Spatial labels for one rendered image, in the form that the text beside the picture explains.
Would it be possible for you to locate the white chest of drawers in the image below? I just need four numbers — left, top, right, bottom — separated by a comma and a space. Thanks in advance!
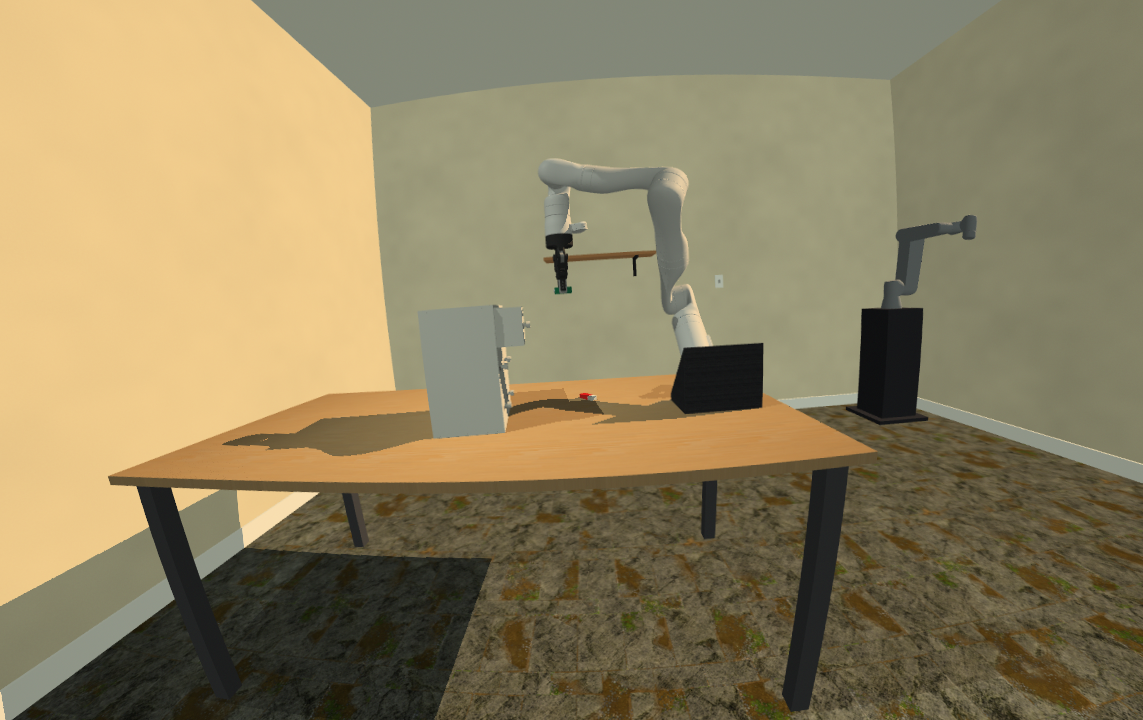
417, 305, 507, 439

